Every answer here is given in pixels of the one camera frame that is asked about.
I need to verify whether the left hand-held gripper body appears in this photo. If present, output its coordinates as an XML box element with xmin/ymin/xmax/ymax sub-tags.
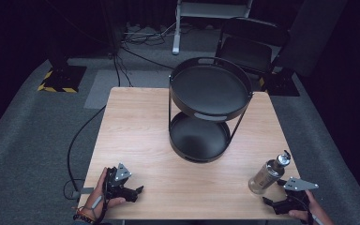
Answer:
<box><xmin>104</xmin><ymin>162</ymin><xmax>133</xmax><ymax>203</ymax></box>

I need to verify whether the thin black floor cable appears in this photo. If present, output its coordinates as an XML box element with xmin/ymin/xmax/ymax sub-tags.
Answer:
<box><xmin>112</xmin><ymin>45</ymin><xmax>175</xmax><ymax>89</ymax></box>

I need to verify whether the person's right hand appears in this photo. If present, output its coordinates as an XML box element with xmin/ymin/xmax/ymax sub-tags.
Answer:
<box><xmin>288</xmin><ymin>188</ymin><xmax>323</xmax><ymax>223</ymax></box>

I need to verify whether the colourful wristband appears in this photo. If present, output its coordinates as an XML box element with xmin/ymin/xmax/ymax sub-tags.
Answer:
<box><xmin>72</xmin><ymin>206</ymin><xmax>96</xmax><ymax>225</ymax></box>

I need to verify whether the white metal stand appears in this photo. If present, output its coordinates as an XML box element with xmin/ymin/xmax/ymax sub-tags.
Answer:
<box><xmin>171</xmin><ymin>0</ymin><xmax>254</xmax><ymax>56</ymax></box>

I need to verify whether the bundle of floor cables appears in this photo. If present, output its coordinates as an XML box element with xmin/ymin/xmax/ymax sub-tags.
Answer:
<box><xmin>119</xmin><ymin>21</ymin><xmax>183</xmax><ymax>47</ymax></box>

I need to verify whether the black folding chair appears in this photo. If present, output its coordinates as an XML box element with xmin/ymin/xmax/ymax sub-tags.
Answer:
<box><xmin>214</xmin><ymin>16</ymin><xmax>292</xmax><ymax>78</ymax></box>

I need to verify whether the clear glass bottle silver cap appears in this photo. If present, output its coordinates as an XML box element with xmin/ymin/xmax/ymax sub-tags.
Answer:
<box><xmin>247</xmin><ymin>149</ymin><xmax>293</xmax><ymax>196</ymax></box>

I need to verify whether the long black floor cable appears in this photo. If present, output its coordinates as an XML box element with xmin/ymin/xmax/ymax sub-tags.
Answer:
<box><xmin>63</xmin><ymin>105</ymin><xmax>107</xmax><ymax>201</ymax></box>

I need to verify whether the grey upright panel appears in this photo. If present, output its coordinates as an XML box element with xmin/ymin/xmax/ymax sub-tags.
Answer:
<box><xmin>280</xmin><ymin>0</ymin><xmax>349</xmax><ymax>78</ymax></box>

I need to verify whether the black base with hazard stripes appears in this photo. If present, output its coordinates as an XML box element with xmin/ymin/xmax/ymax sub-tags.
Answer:
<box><xmin>258</xmin><ymin>67</ymin><xmax>301</xmax><ymax>98</ymax></box>
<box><xmin>37</xmin><ymin>64</ymin><xmax>88</xmax><ymax>94</ymax></box>

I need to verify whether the person's left hand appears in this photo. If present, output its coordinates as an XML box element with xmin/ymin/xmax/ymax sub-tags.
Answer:
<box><xmin>84</xmin><ymin>166</ymin><xmax>127</xmax><ymax>221</ymax></box>

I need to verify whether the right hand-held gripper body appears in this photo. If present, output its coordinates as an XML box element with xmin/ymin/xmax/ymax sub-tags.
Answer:
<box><xmin>274</xmin><ymin>176</ymin><xmax>320</xmax><ymax>217</ymax></box>

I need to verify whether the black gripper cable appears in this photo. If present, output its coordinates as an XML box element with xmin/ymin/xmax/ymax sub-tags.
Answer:
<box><xmin>99</xmin><ymin>174</ymin><xmax>110</xmax><ymax>223</ymax></box>
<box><xmin>293</xmin><ymin>194</ymin><xmax>315</xmax><ymax>225</ymax></box>

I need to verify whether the grey tape strip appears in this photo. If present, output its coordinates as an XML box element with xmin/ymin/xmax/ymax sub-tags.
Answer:
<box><xmin>71</xmin><ymin>187</ymin><xmax>95</xmax><ymax>200</ymax></box>

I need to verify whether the black two-tier round tray rack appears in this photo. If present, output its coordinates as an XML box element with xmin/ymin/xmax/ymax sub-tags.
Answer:
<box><xmin>167</xmin><ymin>56</ymin><xmax>254</xmax><ymax>164</ymax></box>

